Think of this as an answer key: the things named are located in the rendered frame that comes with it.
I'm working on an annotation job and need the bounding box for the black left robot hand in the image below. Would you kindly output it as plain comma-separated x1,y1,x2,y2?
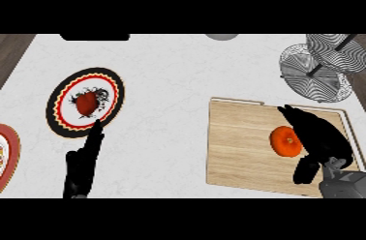
62,118,106,199

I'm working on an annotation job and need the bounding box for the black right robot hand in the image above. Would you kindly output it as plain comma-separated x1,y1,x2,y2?
276,104,354,186

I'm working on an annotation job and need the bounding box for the orange squash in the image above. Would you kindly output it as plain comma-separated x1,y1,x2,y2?
268,125,304,159

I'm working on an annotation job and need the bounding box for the pale wooden tray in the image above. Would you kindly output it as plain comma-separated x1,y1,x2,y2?
205,97,360,198

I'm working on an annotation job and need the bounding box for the red-rimmed plate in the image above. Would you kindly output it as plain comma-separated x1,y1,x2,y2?
0,123,23,194

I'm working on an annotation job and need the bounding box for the black-rimmed patterned plate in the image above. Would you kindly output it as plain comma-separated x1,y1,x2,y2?
44,67,125,139

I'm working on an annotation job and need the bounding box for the red vegetable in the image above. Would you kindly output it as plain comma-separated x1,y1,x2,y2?
73,91,101,118

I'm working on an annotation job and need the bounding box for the grey round object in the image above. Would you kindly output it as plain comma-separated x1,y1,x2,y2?
205,34,240,42

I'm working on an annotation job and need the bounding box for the wire tiered basket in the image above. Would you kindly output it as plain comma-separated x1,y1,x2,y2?
279,34,366,105

